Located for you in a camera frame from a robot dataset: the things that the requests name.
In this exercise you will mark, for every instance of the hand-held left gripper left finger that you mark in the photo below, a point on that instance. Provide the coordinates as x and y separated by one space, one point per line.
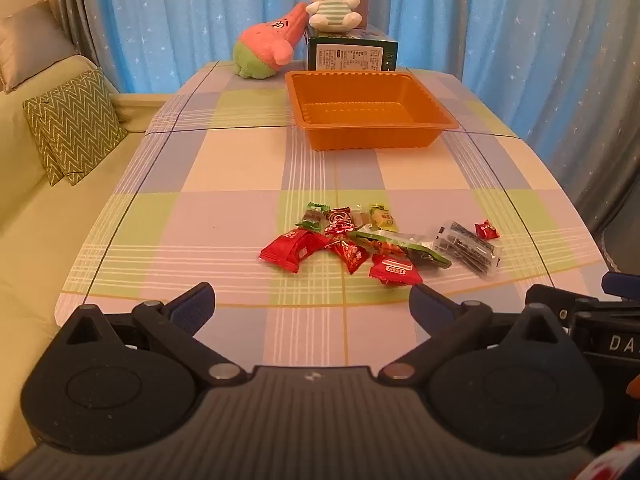
192 306

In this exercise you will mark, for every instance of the long green snack packet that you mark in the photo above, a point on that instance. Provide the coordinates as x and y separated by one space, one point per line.
400 247

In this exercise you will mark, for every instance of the orange plastic tray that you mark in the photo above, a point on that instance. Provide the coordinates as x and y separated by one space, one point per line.
370 105

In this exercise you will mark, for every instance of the green brown candy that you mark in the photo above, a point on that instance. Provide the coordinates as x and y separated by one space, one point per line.
312 217

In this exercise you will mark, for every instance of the light green sofa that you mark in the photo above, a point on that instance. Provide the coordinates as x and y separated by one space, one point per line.
30 240

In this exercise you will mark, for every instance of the blue grey star curtain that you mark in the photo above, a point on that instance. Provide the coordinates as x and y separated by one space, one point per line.
500 35
175 10

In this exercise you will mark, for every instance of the grey satin pillow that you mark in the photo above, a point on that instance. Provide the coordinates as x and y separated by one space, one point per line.
35 45

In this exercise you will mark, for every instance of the dark green carton box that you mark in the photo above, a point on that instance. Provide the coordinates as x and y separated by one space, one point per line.
350 57

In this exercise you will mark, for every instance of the yellow green candy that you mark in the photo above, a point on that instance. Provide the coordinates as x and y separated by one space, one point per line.
385 219

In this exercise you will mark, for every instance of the pink green star plush toy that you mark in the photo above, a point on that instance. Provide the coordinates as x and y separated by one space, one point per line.
260 45

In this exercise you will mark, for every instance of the green zigzag pillow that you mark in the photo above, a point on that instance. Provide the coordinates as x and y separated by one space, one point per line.
75 120
52 165

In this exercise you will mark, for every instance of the person's right hand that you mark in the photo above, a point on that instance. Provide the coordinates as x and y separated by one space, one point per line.
635 387

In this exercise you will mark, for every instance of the clear candy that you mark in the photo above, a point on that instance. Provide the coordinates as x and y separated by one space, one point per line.
361 217

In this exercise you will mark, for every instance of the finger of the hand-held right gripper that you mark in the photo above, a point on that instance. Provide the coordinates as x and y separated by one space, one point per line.
622 286
555 297

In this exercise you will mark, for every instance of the plaid tablecloth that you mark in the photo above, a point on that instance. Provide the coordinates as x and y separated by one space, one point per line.
225 170

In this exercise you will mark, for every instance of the clear packet of dark sticks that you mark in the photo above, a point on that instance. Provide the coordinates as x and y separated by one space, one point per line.
467 247

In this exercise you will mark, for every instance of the red cartoon snack packet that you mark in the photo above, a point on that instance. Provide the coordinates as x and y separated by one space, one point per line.
350 255

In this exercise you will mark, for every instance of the red white candy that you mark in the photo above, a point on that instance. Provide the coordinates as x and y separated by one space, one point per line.
339 220

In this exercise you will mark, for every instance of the small red candy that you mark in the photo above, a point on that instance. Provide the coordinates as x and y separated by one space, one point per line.
487 231

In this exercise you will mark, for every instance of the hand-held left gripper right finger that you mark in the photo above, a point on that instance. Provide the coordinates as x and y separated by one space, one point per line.
430 306

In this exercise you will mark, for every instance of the person's red patterned clothing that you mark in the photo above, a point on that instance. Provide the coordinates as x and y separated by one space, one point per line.
610 467

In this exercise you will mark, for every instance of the red white label snack packet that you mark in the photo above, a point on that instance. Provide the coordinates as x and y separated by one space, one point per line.
395 269
292 250

